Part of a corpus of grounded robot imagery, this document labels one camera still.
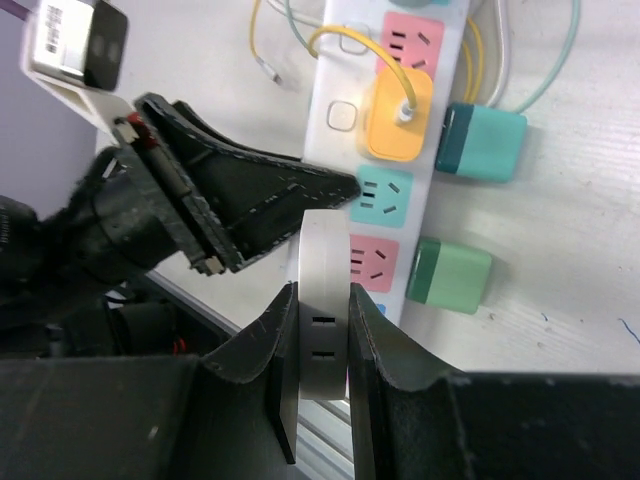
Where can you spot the yellow usb charger plug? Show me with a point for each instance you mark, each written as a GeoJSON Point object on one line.
{"type": "Point", "coordinates": [386, 130]}

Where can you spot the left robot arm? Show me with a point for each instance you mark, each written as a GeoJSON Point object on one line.
{"type": "Point", "coordinates": [38, 285]}

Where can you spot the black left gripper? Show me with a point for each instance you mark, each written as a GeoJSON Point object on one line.
{"type": "Point", "coordinates": [172, 183]}

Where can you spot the white plug adapter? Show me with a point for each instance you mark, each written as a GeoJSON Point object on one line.
{"type": "Point", "coordinates": [323, 294]}

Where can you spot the white multi-socket power strip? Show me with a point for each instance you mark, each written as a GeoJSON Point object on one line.
{"type": "Point", "coordinates": [360, 39]}

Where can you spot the teal cube plug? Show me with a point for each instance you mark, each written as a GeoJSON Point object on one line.
{"type": "Point", "coordinates": [480, 142]}

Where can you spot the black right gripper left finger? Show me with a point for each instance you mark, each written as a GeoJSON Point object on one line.
{"type": "Point", "coordinates": [230, 414]}

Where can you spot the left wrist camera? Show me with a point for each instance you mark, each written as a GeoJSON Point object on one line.
{"type": "Point", "coordinates": [75, 42]}

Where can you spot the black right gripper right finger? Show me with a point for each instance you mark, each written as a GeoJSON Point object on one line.
{"type": "Point", "coordinates": [414, 416]}

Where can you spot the green cube plug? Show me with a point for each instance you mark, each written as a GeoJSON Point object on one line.
{"type": "Point", "coordinates": [448, 276]}

